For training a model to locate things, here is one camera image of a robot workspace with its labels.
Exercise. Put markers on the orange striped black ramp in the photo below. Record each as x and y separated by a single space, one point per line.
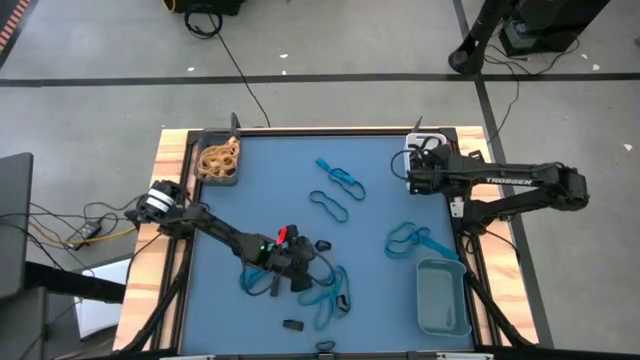
12 25

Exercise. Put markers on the black support beam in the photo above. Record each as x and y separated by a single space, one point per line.
75 285

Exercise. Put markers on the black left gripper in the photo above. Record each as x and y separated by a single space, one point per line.
285 257

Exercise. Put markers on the tan rubber band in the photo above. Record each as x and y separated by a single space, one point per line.
225 174
233 145
227 162
219 150
207 172
207 155

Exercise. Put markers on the black power brick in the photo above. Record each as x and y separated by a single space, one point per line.
89 231

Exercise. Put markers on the dark grey monitor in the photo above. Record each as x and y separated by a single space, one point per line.
15 225

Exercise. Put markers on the white strip light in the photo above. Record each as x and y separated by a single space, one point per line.
187 357
465 356

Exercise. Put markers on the black equipment base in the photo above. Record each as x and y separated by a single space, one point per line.
210 5

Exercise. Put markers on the grey plastic basket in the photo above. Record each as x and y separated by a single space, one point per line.
217 133

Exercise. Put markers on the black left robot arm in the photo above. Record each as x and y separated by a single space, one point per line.
215 230

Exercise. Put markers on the black stand pole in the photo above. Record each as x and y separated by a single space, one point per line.
470 55

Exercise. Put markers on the white panel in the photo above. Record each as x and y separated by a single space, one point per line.
100 315

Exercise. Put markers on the blue table mat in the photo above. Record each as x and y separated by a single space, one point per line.
380 165

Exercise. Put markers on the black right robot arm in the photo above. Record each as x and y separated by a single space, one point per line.
505 180

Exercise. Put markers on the black upright frame post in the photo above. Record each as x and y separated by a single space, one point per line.
235 121
417 123

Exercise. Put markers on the black equipment case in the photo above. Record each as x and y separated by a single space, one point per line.
560 20

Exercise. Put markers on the teal plastic basket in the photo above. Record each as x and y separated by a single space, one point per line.
442 300

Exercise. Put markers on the black rubber band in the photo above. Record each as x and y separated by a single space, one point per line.
343 304
318 345
275 287
293 325
318 245

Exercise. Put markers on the dark grey desk side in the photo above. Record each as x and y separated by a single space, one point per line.
20 325

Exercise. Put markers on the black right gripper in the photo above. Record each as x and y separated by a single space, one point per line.
440 170

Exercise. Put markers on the silver metal bracket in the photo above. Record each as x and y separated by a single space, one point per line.
456 209

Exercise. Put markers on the white plastic basket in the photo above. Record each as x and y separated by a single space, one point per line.
442 137

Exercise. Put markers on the red tape tag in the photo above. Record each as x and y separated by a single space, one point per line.
282 235

